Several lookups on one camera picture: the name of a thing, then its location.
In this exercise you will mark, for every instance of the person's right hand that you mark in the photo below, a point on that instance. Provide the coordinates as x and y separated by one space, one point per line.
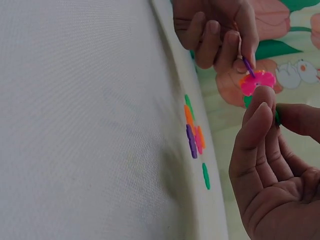
275 200

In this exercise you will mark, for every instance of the person's left hand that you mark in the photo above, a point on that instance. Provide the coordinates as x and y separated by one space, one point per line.
220 15

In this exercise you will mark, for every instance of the person's left thumb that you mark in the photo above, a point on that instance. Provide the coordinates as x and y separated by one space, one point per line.
248 37

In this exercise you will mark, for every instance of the person's right thumb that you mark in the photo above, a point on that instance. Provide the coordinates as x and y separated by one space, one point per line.
300 120

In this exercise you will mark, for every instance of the person's right fingers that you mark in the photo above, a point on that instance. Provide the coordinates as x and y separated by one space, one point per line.
250 140

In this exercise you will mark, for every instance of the pink plastic snowflake disc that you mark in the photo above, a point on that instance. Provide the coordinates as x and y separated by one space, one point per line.
198 144
250 85

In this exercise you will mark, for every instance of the green plastic snowflake disc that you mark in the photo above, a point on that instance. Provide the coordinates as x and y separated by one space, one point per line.
188 101
247 101
206 176

